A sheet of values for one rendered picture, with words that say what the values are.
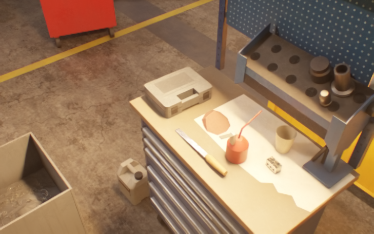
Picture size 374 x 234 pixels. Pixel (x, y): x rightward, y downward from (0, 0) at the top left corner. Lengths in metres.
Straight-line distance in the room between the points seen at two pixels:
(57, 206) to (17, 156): 0.51
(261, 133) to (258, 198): 0.33
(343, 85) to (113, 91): 2.41
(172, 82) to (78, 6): 2.30
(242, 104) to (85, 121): 1.69
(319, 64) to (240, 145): 0.40
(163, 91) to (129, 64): 2.01
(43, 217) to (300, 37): 1.45
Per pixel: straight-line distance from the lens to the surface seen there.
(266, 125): 1.63
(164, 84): 1.70
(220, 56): 1.86
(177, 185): 1.67
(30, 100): 3.47
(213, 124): 1.57
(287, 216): 1.35
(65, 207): 2.02
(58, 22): 3.92
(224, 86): 1.80
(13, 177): 2.46
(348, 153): 2.51
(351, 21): 1.33
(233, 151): 1.40
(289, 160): 1.51
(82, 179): 2.69
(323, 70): 1.30
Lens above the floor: 2.06
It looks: 42 degrees down
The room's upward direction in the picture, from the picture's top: straight up
